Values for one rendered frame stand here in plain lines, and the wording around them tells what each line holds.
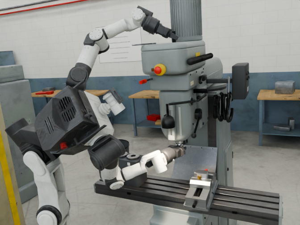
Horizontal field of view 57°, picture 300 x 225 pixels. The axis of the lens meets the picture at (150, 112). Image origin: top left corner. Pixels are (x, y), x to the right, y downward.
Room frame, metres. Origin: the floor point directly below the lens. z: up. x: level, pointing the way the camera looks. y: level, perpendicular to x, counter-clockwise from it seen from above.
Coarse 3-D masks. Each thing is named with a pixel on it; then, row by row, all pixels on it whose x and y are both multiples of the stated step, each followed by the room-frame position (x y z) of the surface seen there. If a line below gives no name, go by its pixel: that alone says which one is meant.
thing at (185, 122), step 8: (192, 88) 1.62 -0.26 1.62; (160, 96) 1.61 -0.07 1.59; (168, 96) 1.58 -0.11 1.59; (176, 96) 1.55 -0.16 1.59; (184, 96) 1.55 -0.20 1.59; (192, 96) 1.61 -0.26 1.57; (160, 104) 1.62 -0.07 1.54; (176, 104) 1.56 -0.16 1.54; (184, 104) 1.55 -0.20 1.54; (192, 104) 1.58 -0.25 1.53; (160, 112) 1.62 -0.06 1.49; (176, 112) 1.56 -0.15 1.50; (184, 112) 1.54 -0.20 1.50; (192, 112) 1.60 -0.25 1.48; (176, 120) 1.56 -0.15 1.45; (184, 120) 1.54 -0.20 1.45; (192, 120) 1.59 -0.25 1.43; (176, 128) 1.56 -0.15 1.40; (184, 128) 1.54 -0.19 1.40; (192, 128) 1.58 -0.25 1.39; (184, 136) 1.55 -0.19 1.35
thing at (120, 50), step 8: (128, 32) 6.57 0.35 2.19; (136, 32) 6.48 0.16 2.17; (112, 40) 6.76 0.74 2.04; (120, 40) 6.67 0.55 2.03; (128, 40) 6.58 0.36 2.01; (136, 40) 6.49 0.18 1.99; (112, 48) 6.77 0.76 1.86; (120, 48) 6.68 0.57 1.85; (128, 48) 6.59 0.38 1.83; (136, 48) 6.50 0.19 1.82; (104, 56) 6.88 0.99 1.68; (112, 56) 6.78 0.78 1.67; (120, 56) 6.69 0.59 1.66; (128, 56) 6.60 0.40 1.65; (136, 56) 6.50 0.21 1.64
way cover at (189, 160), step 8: (192, 152) 1.97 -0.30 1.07; (200, 152) 1.94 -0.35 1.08; (208, 152) 1.92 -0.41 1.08; (216, 152) 1.90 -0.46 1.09; (176, 160) 1.99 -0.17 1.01; (184, 160) 1.97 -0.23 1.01; (192, 160) 1.94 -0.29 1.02; (200, 160) 1.92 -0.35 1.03; (208, 160) 1.89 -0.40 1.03; (216, 160) 1.87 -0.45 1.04; (176, 168) 1.95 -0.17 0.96; (184, 168) 1.93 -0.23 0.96; (192, 168) 1.91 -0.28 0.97; (200, 168) 1.88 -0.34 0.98; (208, 168) 1.86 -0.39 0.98; (176, 176) 1.90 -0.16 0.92; (184, 176) 1.88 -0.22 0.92; (192, 176) 1.86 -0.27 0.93
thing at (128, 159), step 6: (126, 156) 1.81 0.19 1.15; (132, 156) 1.80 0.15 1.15; (138, 156) 1.76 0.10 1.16; (120, 162) 1.77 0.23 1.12; (126, 162) 1.74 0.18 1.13; (132, 162) 1.71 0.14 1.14; (138, 162) 1.72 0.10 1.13; (144, 174) 1.77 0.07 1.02; (132, 180) 1.72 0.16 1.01; (138, 180) 1.71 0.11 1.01; (144, 180) 1.77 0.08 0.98; (138, 186) 1.70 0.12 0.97
